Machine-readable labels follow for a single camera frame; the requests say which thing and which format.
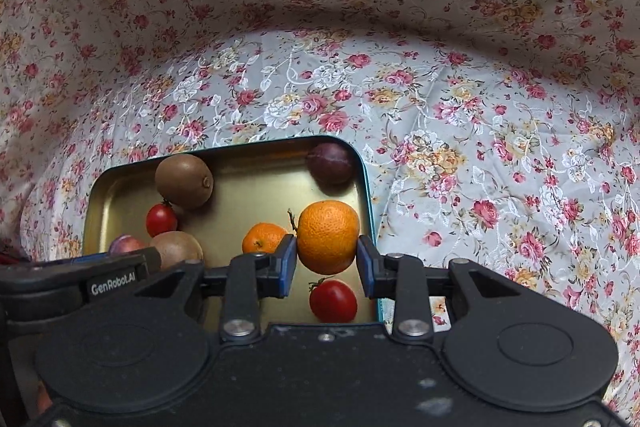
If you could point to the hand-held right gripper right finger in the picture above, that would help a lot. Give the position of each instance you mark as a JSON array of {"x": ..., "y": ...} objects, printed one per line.
[{"x": 366, "y": 267}]

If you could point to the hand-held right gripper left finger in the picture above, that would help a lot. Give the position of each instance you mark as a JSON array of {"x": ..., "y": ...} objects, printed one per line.
[{"x": 287, "y": 267}]

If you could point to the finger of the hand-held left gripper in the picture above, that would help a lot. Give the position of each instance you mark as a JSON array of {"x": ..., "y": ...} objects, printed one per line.
[{"x": 100, "y": 259}]

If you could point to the purple plum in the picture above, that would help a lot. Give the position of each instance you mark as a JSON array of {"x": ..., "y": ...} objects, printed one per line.
[
  {"x": 330, "y": 163},
  {"x": 127, "y": 244}
]

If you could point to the small tangerine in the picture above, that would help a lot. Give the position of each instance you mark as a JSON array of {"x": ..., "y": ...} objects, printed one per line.
[{"x": 263, "y": 238}]

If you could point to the red cherry tomato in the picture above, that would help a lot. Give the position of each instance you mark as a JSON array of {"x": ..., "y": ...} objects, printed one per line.
[
  {"x": 161, "y": 219},
  {"x": 333, "y": 301}
]

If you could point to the large tangerine with stem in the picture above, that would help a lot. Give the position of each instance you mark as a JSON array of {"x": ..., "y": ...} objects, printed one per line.
[{"x": 328, "y": 237}]

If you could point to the brown kiwi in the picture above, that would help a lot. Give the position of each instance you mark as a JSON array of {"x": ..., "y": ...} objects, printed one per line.
[
  {"x": 184, "y": 181},
  {"x": 175, "y": 247}
]

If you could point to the gold metal tin tray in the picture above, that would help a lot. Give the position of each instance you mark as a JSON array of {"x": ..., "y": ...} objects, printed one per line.
[{"x": 250, "y": 187}]

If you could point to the floral printed cloth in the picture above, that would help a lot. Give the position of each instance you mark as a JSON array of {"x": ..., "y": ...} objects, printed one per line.
[{"x": 350, "y": 32}]

